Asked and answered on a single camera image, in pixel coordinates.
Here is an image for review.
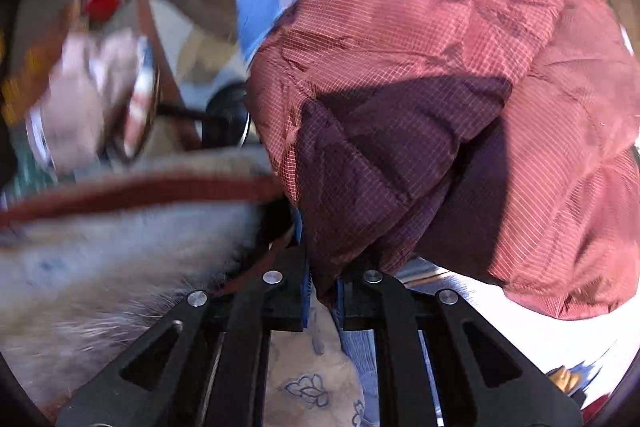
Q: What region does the maroon quilted jacket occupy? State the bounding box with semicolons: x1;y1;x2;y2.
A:
247;0;639;320

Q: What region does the beige fur blanket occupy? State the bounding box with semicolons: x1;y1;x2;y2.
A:
1;145;291;410

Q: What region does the white motorcycle helmet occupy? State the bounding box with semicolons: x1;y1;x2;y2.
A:
26;28;160;174

